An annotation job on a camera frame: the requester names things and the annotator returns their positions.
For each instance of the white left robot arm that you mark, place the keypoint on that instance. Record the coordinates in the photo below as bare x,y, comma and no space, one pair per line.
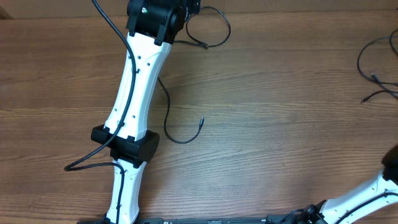
152,27

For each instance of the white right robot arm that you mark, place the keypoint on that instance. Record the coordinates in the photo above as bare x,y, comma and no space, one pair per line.
368,197

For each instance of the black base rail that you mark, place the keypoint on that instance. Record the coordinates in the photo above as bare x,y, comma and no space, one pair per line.
270,219

